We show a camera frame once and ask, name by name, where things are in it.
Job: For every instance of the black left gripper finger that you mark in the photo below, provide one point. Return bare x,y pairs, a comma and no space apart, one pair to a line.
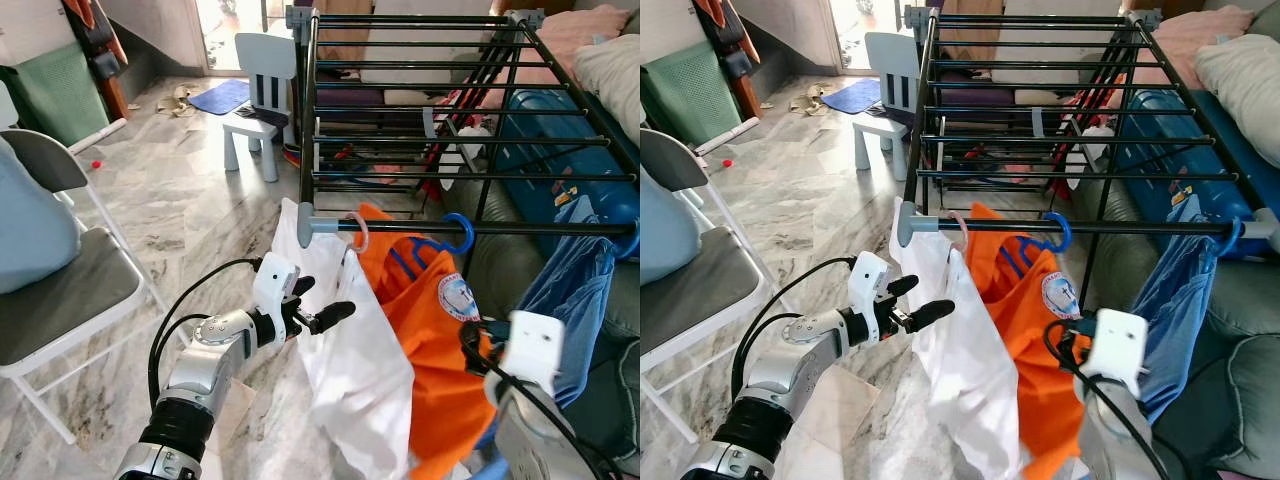
932,315
335,315
903,285
303,286

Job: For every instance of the light blue chair cushion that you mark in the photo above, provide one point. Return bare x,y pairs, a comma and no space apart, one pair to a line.
30,230
652,230

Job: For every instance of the black metal drying rack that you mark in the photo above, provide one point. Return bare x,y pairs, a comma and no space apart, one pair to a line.
510,228
1120,227

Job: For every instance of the grey leather sofa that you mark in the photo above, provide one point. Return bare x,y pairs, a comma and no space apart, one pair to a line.
1250,330
625,320

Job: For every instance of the pink plastic hanger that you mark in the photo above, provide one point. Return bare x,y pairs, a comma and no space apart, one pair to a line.
965,232
366,235

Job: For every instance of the pink pillow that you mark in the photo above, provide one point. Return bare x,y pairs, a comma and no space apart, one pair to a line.
575,35
1195,40

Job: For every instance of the green panel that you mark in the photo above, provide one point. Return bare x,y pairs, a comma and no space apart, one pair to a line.
690,95
60,95

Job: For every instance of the white paper roll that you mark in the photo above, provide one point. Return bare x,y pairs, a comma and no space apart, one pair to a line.
100,135
730,135

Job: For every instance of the grey white folding chair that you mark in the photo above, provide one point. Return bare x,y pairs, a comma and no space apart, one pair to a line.
690,290
80,290

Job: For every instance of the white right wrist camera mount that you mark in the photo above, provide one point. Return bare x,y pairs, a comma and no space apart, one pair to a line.
533,350
1115,350

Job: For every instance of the white child chair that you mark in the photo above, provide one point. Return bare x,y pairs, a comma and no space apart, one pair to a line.
890,60
265,60

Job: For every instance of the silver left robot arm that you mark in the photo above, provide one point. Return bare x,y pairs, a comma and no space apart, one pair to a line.
800,360
210,360

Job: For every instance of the white garment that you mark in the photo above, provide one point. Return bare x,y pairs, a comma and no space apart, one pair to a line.
360,370
965,370

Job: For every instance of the blue sheet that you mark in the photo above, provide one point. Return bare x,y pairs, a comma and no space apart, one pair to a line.
1165,130
545,130

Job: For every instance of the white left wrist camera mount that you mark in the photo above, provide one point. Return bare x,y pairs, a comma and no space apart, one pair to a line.
272,285
868,282

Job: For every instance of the blue floor mat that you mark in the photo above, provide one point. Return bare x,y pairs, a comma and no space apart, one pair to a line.
850,96
220,97

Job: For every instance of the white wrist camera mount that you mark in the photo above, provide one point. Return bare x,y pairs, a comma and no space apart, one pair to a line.
272,285
1115,350
868,282
533,350

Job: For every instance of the blue plastic hanger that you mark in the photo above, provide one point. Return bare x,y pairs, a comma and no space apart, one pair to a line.
1065,232
468,235
630,250
1235,240

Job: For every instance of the blue denim garment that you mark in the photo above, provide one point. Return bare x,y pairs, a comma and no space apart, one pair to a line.
1175,300
575,300

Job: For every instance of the orange shirt with badge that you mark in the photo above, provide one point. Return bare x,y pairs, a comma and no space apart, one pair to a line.
440,390
1045,400

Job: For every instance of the cream pillow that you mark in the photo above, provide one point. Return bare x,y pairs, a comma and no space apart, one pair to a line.
612,80
1245,85

